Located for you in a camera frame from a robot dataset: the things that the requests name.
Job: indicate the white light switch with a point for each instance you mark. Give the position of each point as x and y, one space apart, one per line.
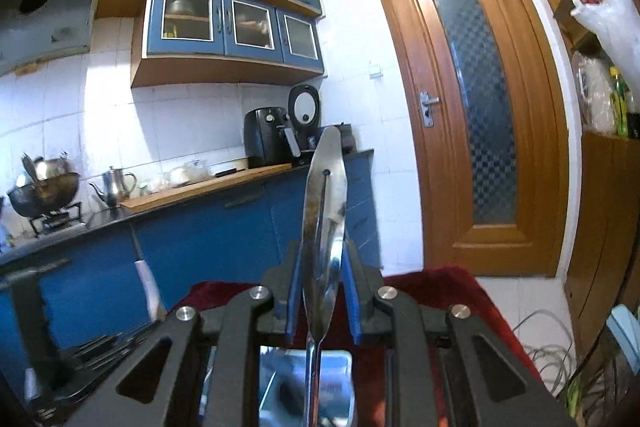
375 70

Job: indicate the metal ladle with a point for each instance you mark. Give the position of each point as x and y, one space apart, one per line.
59 163

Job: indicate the clear glass bowl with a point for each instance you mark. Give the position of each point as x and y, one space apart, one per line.
186 174

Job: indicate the clear bag with white contents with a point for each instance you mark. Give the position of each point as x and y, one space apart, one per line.
595 97

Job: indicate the metal spatula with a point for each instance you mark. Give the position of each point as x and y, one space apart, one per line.
29 167

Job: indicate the black air fryer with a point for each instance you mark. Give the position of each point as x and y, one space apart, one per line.
265 137

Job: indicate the green bottle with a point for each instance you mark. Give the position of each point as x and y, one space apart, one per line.
619 107

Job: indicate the wooden door with glass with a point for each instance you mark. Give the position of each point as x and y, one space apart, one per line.
415 182

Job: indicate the grey range hood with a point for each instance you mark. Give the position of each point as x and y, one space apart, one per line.
50 27

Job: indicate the blue glass-front wall cabinet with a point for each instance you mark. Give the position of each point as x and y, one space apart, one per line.
220 32

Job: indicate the wooden cutting board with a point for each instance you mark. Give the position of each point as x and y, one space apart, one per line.
200 192

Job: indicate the metal kettle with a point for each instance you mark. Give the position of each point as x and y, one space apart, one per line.
114 187

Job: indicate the rice cooker with open lid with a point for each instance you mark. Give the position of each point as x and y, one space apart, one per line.
305 107

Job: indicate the wooden shelf unit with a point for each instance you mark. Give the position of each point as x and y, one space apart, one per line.
600 232

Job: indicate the gas stove burner stand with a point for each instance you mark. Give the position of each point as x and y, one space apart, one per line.
55 222

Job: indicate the clear container with blue lid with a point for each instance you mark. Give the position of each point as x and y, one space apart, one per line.
625 322

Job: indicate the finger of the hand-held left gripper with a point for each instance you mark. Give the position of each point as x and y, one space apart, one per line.
110 342

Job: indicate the dark pressure cooker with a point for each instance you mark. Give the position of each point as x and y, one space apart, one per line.
347 139

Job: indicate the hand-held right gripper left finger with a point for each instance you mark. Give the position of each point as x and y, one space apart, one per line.
295 272

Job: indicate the dark red patterned blanket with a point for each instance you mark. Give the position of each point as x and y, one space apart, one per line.
450 287

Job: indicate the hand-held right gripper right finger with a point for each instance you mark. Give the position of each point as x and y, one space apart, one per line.
350 287

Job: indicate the blue lower kitchen cabinets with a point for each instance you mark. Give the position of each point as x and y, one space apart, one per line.
200 247

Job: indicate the black wok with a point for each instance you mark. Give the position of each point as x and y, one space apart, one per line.
42 199

